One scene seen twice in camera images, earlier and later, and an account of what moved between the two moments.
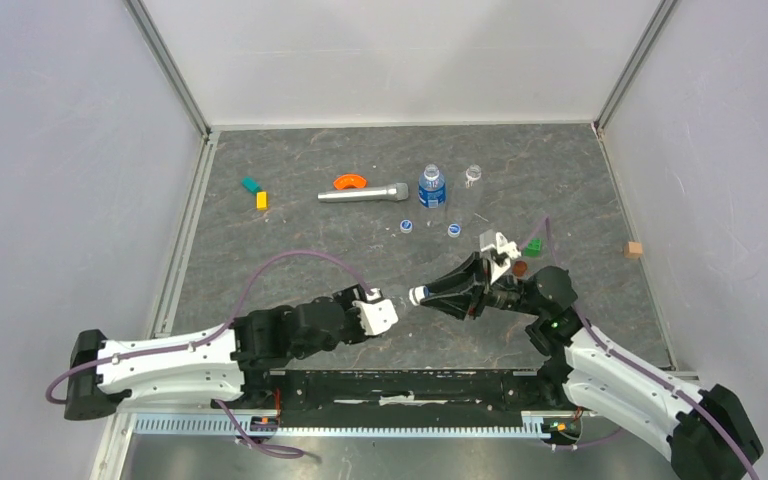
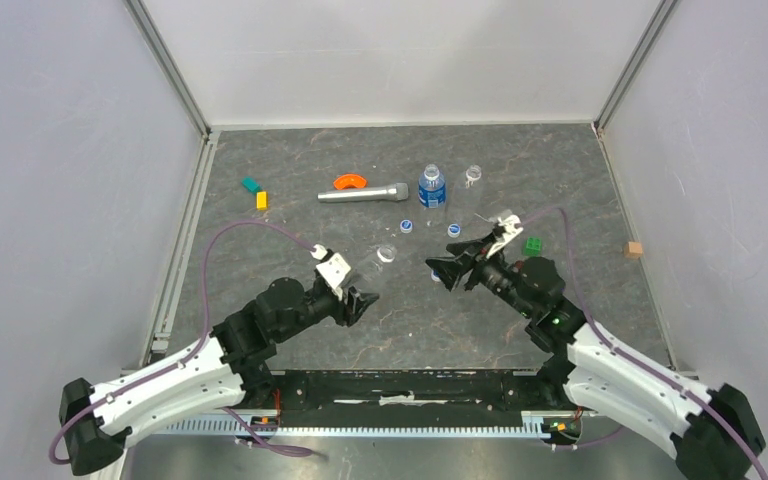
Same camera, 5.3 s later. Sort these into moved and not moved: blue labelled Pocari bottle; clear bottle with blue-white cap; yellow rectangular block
Moved: clear bottle with blue-white cap
Not moved: yellow rectangular block; blue labelled Pocari bottle
